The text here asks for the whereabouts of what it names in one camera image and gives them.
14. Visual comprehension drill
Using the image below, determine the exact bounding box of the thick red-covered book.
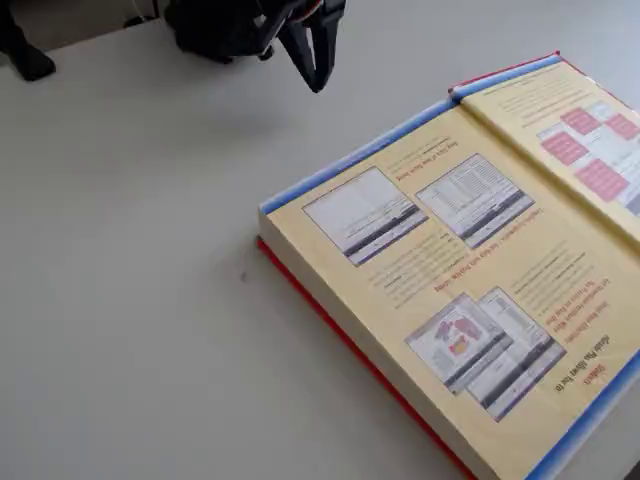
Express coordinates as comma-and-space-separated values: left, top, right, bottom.
255, 49, 640, 480

